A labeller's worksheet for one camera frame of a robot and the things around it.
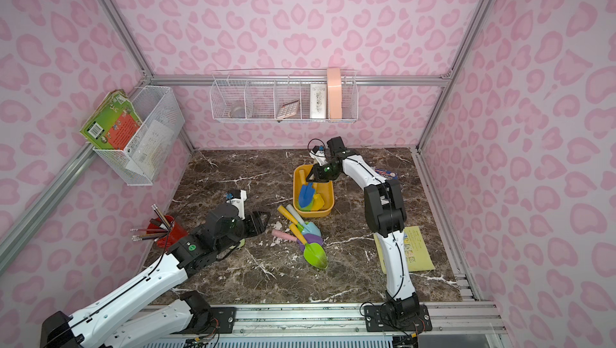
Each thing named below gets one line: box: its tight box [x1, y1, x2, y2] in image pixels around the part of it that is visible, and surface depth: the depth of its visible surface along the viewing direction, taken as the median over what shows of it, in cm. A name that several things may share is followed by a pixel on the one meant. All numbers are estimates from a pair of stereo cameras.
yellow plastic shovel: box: [311, 193, 325, 211], surface depth 100 cm
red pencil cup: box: [145, 215, 189, 250], surface depth 86 cm
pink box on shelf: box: [327, 67, 343, 120], surface depth 84 cm
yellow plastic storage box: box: [292, 164, 335, 219], surface depth 100 cm
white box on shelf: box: [309, 83, 328, 120], surface depth 95 cm
